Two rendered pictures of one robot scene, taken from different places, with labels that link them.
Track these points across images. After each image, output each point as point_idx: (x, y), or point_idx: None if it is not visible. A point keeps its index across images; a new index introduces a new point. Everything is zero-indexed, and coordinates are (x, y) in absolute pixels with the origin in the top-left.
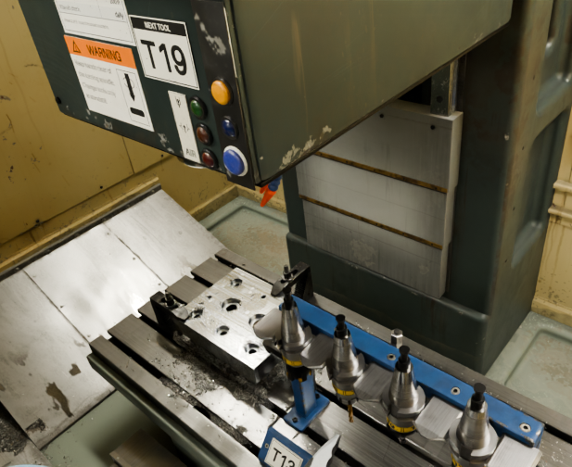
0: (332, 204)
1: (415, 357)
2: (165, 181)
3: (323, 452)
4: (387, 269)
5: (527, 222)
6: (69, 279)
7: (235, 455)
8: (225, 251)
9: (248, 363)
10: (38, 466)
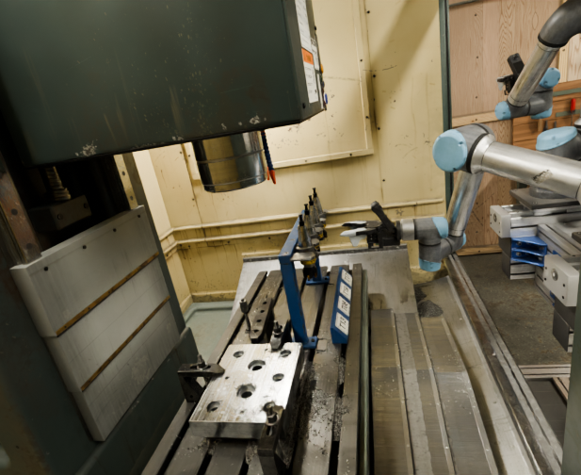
0: (110, 353)
1: (235, 328)
2: None
3: (351, 231)
4: (156, 360)
5: None
6: None
7: (354, 352)
8: None
9: (298, 346)
10: (443, 134)
